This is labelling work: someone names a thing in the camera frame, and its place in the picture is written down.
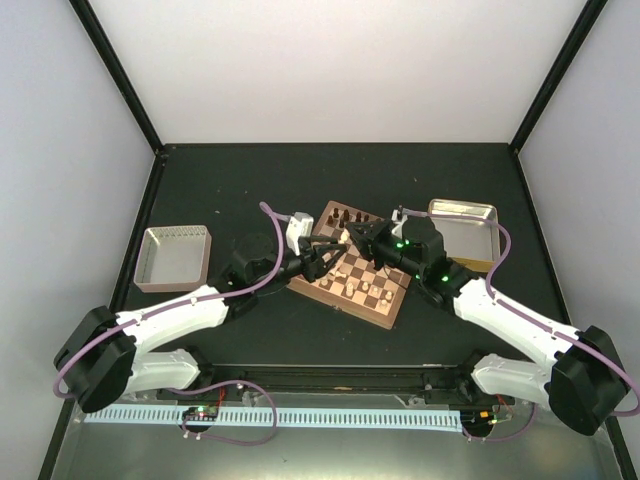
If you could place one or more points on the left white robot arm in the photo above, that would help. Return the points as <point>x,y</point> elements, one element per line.
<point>109,355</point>

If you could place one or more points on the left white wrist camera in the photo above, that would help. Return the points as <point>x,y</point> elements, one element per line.
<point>299,225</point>

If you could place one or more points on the wooden chess board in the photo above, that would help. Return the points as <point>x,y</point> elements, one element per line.
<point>384,319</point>

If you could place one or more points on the light blue slotted cable duct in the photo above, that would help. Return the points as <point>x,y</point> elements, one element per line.
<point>332,418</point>

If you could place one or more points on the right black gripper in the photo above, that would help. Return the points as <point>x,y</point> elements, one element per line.
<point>361,239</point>

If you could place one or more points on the row of dark chess pieces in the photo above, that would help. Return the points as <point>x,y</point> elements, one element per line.
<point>336,217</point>

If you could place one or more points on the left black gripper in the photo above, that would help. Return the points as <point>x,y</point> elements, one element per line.
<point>313,262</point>

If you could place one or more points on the pink plastic tray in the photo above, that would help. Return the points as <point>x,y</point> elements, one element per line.
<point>173,259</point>

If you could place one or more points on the silver metal tin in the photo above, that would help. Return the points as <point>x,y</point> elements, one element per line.
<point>468,239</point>

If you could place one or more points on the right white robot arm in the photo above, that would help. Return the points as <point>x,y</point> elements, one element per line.
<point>576,374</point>

